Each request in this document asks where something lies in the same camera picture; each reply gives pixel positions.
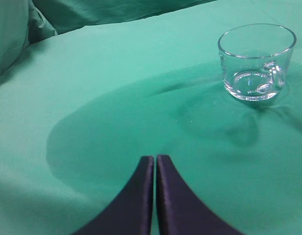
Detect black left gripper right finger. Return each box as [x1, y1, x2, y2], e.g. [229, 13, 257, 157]
[156, 155, 241, 235]

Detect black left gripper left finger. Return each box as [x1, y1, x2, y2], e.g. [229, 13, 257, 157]
[74, 156, 154, 235]

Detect green table cloth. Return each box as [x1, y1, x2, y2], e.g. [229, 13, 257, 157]
[0, 0, 302, 235]

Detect clear glass mug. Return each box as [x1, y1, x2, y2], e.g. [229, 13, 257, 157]
[218, 23, 297, 101]

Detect green backdrop cloth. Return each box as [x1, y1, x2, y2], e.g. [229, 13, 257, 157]
[0, 0, 204, 83]

